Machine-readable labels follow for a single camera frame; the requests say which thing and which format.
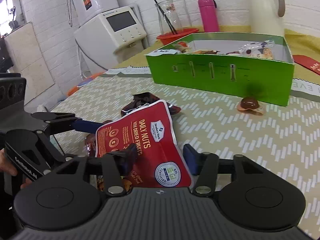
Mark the red daily nuts pack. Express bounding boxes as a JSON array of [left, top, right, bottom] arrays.
[[95, 100, 193, 187]]

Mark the dark brown snack bag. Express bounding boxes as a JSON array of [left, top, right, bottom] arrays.
[[120, 92, 181, 116]]

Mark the brown jelly cup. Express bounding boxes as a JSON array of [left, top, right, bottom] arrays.
[[236, 96, 265, 115]]

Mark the brown date snack pack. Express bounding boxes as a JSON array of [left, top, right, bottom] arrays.
[[173, 41, 191, 53]]

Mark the white blue text snack pack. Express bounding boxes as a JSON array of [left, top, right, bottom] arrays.
[[147, 49, 181, 56]]

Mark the chocolate chip cake pack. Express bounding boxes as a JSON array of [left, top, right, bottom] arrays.
[[227, 40, 275, 60]]

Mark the person's hand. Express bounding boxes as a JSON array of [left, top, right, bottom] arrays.
[[0, 149, 32, 189]]

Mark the white water dispenser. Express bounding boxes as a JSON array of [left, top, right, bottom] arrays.
[[74, 4, 149, 74]]

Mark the green cardboard box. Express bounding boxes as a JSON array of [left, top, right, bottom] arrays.
[[146, 32, 295, 106]]

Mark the red plastic basket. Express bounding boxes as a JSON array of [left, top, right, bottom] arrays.
[[156, 28, 199, 46]]

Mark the black straw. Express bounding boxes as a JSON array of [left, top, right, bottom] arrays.
[[154, 0, 177, 35]]

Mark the clear glass carafe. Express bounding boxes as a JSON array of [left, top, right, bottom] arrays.
[[155, 0, 183, 34]]

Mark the red envelope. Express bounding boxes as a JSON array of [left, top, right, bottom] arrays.
[[293, 55, 320, 75]]

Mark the yellow tablecloth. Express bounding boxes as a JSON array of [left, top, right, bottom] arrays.
[[114, 29, 319, 84]]

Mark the pink thermos bottle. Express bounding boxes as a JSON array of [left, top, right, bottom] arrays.
[[198, 0, 220, 33]]

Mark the cream thermos jug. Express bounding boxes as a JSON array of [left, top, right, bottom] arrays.
[[249, 0, 286, 36]]

